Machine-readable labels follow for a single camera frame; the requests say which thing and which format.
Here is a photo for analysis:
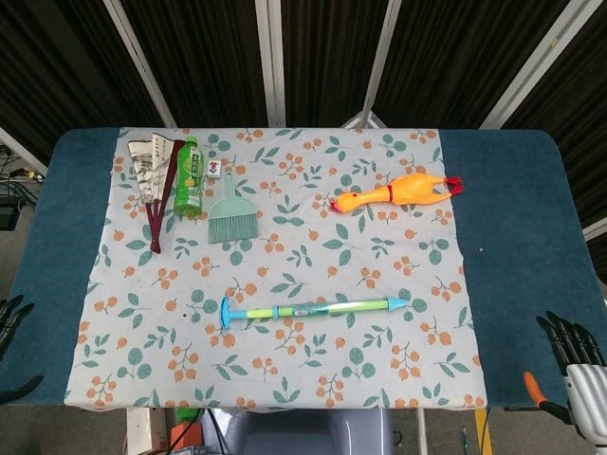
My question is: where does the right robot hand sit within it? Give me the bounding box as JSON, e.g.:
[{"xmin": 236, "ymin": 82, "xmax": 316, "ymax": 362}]
[{"xmin": 537, "ymin": 310, "xmax": 607, "ymax": 446}]

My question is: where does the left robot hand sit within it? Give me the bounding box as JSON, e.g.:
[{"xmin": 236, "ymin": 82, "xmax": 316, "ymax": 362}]
[{"xmin": 0, "ymin": 293, "xmax": 45, "ymax": 406}]

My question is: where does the blue green toy stick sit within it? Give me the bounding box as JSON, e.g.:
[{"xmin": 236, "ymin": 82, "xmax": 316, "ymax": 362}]
[{"xmin": 219, "ymin": 296, "xmax": 412, "ymax": 329}]

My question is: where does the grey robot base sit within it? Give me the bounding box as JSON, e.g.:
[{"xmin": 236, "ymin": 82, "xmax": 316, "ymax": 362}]
[{"xmin": 227, "ymin": 409, "xmax": 395, "ymax": 455}]

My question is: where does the green mini hand broom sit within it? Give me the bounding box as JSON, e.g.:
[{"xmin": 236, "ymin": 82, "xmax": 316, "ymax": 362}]
[{"xmin": 207, "ymin": 173, "xmax": 260, "ymax": 245}]

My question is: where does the black power box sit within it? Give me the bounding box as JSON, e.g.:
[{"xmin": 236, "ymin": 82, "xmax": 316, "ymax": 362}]
[{"xmin": 0, "ymin": 198, "xmax": 22, "ymax": 232}]

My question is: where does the teal table cover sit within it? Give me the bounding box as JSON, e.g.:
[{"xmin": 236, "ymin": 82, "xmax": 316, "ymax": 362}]
[{"xmin": 0, "ymin": 127, "xmax": 607, "ymax": 411}]

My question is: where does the folding paper fan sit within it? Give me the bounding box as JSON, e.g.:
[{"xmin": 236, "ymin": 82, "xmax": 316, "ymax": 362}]
[{"xmin": 126, "ymin": 132, "xmax": 187, "ymax": 255}]

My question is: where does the orange box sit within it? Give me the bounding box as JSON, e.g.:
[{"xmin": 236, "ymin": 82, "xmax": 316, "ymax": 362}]
[{"xmin": 171, "ymin": 423, "xmax": 206, "ymax": 450}]

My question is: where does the green tea bottle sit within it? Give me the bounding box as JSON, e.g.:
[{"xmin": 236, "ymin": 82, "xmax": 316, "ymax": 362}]
[{"xmin": 173, "ymin": 135, "xmax": 206, "ymax": 220}]

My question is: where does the yellow rubber chicken toy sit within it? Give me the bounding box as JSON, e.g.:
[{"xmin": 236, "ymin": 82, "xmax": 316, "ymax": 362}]
[{"xmin": 330, "ymin": 172, "xmax": 464, "ymax": 214}]

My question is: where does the floral print tablecloth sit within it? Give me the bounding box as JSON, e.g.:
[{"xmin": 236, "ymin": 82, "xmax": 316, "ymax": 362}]
[{"xmin": 64, "ymin": 126, "xmax": 489, "ymax": 411}]

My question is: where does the orange handled spring clamp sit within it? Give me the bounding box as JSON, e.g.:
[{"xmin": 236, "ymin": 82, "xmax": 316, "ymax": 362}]
[{"xmin": 524, "ymin": 372, "xmax": 570, "ymax": 422}]

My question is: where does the black cable bundle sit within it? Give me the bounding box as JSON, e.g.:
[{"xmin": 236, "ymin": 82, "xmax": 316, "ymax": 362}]
[{"xmin": 0, "ymin": 145, "xmax": 47, "ymax": 203}]

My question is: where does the white partition frame post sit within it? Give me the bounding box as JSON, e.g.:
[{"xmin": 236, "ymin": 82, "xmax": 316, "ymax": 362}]
[
  {"xmin": 254, "ymin": 0, "xmax": 286, "ymax": 128},
  {"xmin": 341, "ymin": 0, "xmax": 403, "ymax": 130},
  {"xmin": 479, "ymin": 0, "xmax": 583, "ymax": 130},
  {"xmin": 102, "ymin": 0, "xmax": 177, "ymax": 128},
  {"xmin": 0, "ymin": 125, "xmax": 49, "ymax": 175}
]

